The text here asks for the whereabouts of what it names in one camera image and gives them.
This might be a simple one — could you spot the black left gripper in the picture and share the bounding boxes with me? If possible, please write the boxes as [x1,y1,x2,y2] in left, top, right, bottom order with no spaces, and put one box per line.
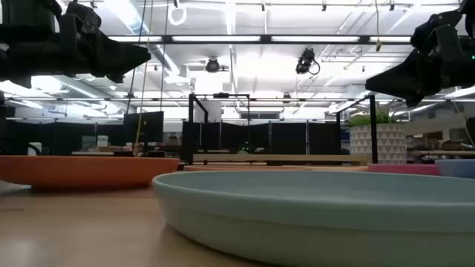
[55,14,152,84]

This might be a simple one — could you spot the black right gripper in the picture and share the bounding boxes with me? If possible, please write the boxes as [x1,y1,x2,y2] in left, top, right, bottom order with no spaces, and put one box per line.
[365,27,467,108]

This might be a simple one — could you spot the pink plate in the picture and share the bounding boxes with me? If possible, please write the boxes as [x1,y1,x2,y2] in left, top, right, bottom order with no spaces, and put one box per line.
[367,163,442,177]

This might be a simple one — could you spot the orange plate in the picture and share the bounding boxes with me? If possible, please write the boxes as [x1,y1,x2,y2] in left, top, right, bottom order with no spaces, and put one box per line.
[0,154,181,191]

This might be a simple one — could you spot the peach plate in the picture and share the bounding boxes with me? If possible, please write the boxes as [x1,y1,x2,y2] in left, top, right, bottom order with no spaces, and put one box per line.
[183,164,369,173]

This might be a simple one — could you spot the white patterned plant pot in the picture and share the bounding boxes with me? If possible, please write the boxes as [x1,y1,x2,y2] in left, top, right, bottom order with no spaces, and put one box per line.
[348,123,408,165]

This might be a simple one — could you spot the green succulent plant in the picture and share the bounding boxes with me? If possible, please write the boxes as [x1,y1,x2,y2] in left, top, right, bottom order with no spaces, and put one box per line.
[345,105,400,128]

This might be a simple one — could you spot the black monitor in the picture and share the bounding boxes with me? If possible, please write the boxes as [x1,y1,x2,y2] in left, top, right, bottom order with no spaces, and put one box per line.
[123,111,165,145]

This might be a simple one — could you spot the black partition panels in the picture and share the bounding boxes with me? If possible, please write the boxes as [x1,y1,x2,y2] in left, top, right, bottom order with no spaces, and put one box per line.
[7,120,125,156]
[181,121,341,156]

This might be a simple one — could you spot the light blue plate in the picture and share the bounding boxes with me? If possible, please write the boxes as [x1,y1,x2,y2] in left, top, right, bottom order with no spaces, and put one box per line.
[151,170,475,267]

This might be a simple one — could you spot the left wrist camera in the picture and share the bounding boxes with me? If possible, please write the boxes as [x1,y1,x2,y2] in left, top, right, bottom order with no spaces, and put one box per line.
[62,1,103,38]

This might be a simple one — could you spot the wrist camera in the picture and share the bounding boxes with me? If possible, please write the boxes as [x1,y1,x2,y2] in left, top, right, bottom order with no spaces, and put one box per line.
[62,1,103,38]
[410,9,465,53]

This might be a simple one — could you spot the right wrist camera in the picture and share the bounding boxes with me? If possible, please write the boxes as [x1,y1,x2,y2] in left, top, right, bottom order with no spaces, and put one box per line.
[410,9,465,53]

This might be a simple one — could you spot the white cable loop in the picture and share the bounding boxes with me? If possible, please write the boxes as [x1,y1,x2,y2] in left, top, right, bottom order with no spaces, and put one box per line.
[167,3,188,27]

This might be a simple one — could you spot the black round overhead camera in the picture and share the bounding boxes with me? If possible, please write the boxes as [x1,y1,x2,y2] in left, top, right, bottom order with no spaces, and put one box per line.
[204,57,220,73]

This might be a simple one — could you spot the black camera with cable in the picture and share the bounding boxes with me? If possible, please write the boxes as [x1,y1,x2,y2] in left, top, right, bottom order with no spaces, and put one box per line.
[295,47,321,76]

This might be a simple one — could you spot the black background rig frame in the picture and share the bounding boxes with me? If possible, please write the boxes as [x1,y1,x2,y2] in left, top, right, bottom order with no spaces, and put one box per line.
[193,92,251,129]

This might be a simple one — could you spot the black overhead frame beam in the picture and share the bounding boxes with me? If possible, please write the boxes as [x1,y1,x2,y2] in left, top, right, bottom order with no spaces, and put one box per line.
[107,35,413,45]

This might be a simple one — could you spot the black wire dish rack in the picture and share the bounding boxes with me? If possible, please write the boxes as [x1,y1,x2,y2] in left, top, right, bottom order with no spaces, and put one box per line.
[187,93,379,167]

